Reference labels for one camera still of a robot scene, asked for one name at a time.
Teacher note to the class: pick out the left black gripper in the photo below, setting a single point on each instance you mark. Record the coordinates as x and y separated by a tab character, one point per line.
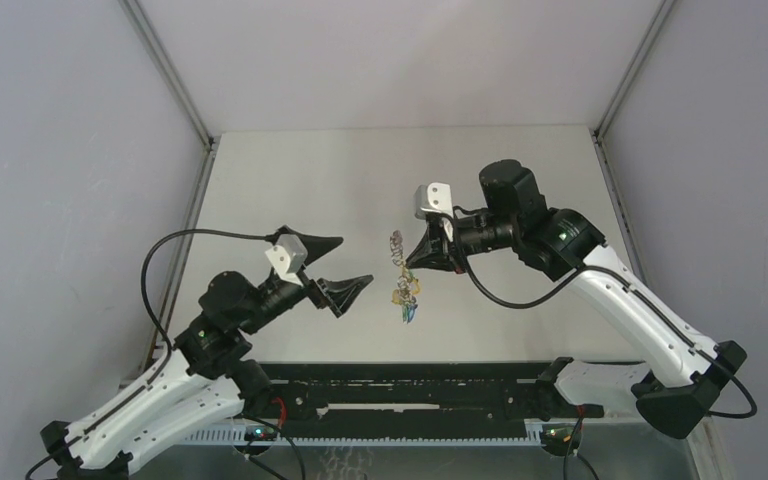
340	294

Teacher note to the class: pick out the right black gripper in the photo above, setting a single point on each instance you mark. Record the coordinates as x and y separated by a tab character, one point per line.
433	251

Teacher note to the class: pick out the keyring with coloured keys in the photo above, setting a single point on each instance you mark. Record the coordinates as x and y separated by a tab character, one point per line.
407	284

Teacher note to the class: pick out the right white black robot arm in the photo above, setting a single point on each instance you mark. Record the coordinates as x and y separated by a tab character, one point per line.
682	372

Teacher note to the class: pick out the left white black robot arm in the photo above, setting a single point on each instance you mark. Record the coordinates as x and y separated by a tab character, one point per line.
205	374

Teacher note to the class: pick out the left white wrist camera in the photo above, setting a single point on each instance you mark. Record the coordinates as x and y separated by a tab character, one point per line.
287	258

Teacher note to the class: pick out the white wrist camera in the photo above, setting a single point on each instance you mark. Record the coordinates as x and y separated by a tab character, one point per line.
287	258
433	199

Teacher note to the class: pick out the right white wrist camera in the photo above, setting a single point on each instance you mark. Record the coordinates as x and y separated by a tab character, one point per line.
433	199

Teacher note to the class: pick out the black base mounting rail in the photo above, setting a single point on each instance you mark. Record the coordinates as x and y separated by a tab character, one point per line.
437	400

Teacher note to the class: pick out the white slotted cable duct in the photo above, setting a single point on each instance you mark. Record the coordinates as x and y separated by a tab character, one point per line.
525	434

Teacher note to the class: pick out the left aluminium frame post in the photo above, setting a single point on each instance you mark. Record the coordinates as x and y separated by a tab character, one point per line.
80	295

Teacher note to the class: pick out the aluminium frame post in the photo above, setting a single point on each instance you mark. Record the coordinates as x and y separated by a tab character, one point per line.
80	295
617	151

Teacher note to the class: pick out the right aluminium frame post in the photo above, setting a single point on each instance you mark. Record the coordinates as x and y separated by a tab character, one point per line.
617	151

